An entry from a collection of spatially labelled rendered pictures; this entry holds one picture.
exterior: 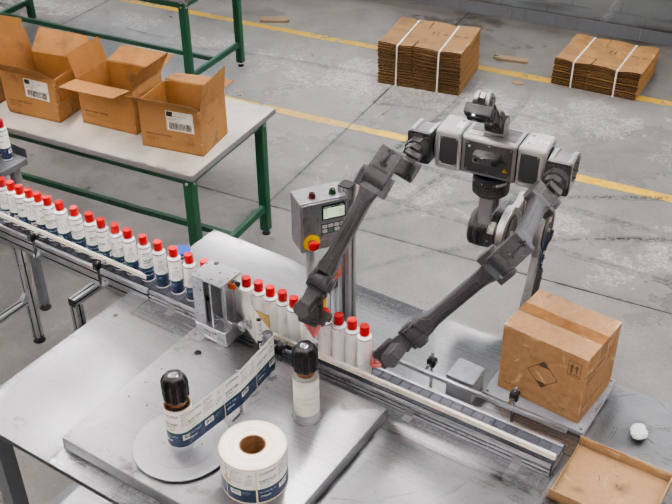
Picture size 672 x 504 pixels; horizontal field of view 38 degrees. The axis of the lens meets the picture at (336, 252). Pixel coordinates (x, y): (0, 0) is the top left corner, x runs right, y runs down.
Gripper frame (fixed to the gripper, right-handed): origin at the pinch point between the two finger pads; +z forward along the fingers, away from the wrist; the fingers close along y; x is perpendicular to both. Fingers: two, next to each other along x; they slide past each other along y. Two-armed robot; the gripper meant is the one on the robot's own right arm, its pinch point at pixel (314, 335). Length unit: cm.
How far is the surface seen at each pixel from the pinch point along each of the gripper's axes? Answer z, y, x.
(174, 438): 7, -13, -58
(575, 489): 17, 95, 0
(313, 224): -38.2, -5.6, 7.7
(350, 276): -13.6, 1.8, 19.2
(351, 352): 5.0, 11.9, 4.4
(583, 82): 87, -57, 439
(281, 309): -1.0, -16.9, 4.5
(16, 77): 2, -246, 93
